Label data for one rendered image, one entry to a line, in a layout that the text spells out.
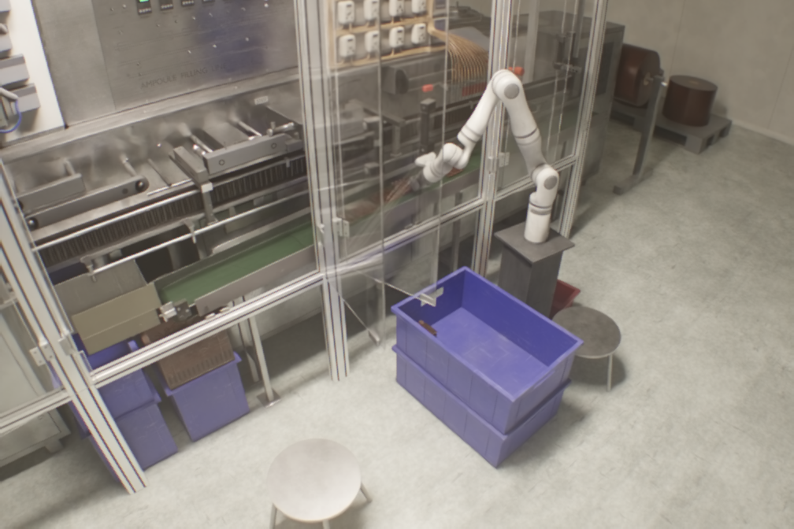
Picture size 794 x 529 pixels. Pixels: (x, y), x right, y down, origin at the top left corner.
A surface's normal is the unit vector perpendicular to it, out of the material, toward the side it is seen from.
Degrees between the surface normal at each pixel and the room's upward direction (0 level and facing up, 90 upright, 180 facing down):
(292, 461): 0
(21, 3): 90
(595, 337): 0
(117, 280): 57
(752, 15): 90
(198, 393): 90
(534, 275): 90
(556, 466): 0
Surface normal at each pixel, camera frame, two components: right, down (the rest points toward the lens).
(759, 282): 0.00, -0.84
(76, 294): 0.53, -0.11
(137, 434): 0.63, 0.42
